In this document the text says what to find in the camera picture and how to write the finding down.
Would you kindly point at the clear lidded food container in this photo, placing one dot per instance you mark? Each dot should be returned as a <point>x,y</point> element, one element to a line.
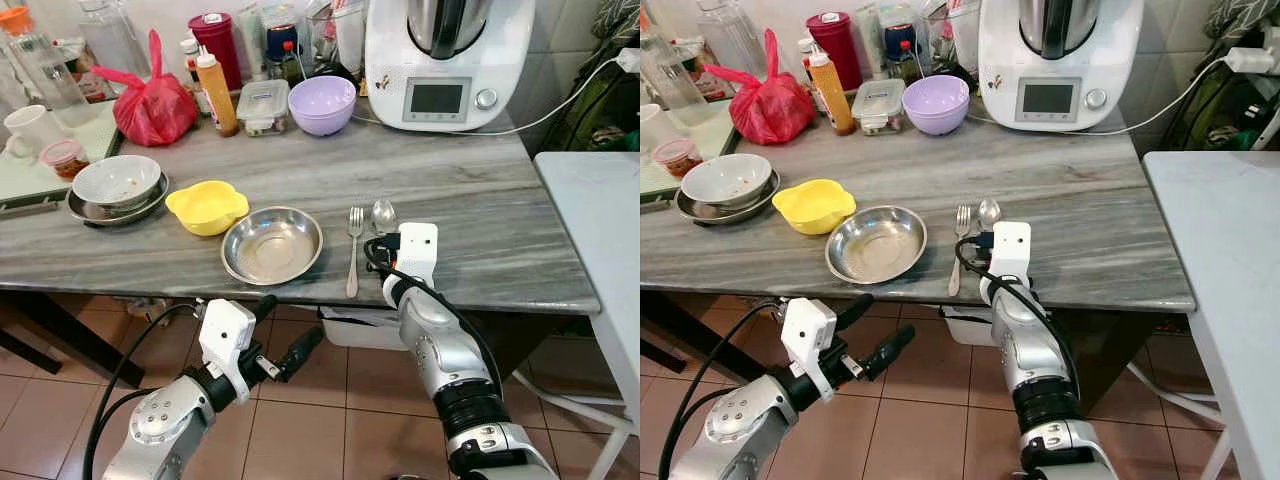
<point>878,105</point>
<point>262,105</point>

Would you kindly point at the red plastic bag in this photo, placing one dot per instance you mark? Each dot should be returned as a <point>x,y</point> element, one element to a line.
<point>150,110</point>
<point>765,110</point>

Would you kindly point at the white plastic bin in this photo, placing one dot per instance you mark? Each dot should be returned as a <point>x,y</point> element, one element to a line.
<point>350,332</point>
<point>965,328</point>

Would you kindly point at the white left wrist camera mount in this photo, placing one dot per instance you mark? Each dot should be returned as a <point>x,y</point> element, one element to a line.
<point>225,335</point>
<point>808,335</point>

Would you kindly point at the clear plastic pitcher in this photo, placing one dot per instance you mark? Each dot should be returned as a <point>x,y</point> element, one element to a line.
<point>730,40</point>
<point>110,40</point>

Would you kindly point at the small white capped bottle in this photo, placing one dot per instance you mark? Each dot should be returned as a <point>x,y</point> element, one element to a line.
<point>806,55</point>
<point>189,55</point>

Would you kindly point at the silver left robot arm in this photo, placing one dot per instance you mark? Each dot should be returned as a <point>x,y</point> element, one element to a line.
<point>735,430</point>
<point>160,430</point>

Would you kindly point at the white kitchen cooking machine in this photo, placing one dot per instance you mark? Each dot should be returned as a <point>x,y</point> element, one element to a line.
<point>390,60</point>
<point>1000,60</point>

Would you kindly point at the steel spoon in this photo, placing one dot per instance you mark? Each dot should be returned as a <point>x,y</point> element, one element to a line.
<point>990,213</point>
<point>384,215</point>

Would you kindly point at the small tub pink lid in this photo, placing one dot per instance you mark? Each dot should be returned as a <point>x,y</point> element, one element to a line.
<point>65,158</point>
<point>677,157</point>

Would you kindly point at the dark red canister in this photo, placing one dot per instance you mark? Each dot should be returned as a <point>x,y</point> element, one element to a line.
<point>218,40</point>
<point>835,40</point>

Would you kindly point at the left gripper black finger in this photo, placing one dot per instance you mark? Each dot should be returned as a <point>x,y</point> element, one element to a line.
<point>300,352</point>
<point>890,350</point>
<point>855,310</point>
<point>265,307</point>

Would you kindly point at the white ceramic bowl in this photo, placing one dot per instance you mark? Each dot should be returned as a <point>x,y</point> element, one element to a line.
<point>725,178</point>
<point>115,180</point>

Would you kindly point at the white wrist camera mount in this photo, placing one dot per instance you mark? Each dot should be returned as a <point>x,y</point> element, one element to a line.
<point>1011,248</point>
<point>808,335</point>
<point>418,250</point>
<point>225,335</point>

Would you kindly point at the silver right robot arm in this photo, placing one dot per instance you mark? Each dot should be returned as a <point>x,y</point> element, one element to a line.
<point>440,350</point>
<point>1030,350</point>

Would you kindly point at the steel fork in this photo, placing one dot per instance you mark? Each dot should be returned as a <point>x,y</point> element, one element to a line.
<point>957,258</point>
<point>353,260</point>

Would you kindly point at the clear bottle orange cap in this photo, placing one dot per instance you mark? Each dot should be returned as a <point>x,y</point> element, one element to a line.
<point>675,80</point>
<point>40,75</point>

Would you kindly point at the green rimmed glass tray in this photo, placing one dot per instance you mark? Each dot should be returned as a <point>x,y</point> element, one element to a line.
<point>655,180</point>
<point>20,180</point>

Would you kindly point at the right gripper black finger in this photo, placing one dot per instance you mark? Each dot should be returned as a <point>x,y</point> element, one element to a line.
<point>380,241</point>
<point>972,240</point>

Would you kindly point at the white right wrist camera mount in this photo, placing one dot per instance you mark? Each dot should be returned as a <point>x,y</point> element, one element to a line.
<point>418,250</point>
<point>1011,248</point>

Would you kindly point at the orange sauce squeeze bottle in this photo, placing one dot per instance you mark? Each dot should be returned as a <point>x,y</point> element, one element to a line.
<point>832,95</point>
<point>217,95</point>

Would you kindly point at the green bag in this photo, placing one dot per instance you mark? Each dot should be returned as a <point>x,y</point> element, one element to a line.
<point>1200,100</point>
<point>590,100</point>

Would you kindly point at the yellow plastic bowl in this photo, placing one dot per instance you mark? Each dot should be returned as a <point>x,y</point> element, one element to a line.
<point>205,208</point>
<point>812,207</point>

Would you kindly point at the clear glass jar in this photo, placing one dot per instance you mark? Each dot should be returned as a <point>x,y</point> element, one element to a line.
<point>955,35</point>
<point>335,35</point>

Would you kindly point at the empty stainless steel plate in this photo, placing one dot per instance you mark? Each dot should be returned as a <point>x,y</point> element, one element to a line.
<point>875,248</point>
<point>270,250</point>

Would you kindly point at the white mug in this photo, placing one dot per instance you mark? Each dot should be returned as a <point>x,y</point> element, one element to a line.
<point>30,130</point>
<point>655,130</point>

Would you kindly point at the white power adapter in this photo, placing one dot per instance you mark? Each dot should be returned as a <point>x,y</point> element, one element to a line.
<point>1245,58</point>
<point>628,60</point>

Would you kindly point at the purple plastic bowl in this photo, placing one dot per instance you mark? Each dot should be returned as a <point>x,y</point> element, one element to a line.
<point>935,105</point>
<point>322,108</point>

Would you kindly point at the white side table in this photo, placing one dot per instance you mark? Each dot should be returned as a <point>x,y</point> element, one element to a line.
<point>1210,210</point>
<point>595,200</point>

